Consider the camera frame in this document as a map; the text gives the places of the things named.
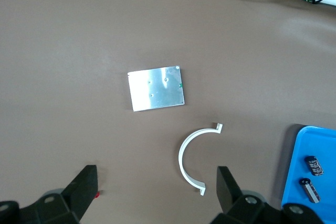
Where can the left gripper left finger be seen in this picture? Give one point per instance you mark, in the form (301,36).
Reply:
(78,195)

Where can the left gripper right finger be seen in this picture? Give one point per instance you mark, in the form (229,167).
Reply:
(236,208)

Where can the blue plastic tray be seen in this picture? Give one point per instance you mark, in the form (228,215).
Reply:
(325,145)

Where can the silver metal plate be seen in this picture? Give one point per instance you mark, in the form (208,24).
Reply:
(156,90)

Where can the brown table mat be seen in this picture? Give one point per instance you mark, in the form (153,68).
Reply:
(78,51)

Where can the white curved plastic bracket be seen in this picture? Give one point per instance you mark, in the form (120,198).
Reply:
(181,155)

